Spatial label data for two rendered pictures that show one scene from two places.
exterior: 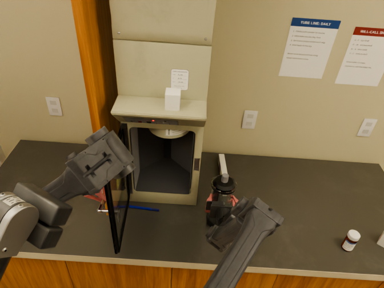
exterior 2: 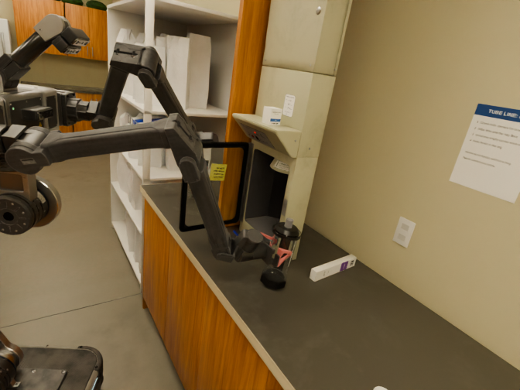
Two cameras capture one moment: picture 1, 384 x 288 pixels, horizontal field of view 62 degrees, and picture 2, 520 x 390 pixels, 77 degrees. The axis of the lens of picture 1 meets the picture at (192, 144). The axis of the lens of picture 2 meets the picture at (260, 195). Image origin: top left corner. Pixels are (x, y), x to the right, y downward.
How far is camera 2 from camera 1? 1.04 m
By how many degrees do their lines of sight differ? 49
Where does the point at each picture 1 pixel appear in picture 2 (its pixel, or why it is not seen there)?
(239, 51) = (408, 137)
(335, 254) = not seen: outside the picture
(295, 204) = (374, 341)
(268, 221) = (162, 124)
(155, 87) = not seen: hidden behind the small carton
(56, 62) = not seen: hidden behind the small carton
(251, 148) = (398, 278)
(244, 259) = (121, 130)
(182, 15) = (299, 43)
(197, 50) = (303, 76)
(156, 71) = (277, 95)
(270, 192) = (362, 313)
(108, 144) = (142, 52)
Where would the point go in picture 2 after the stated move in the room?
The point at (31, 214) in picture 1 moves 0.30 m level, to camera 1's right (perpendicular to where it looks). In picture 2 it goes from (58, 22) to (68, 20)
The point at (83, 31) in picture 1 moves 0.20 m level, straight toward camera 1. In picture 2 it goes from (237, 46) to (201, 39)
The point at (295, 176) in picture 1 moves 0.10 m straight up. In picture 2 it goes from (419, 330) to (429, 308)
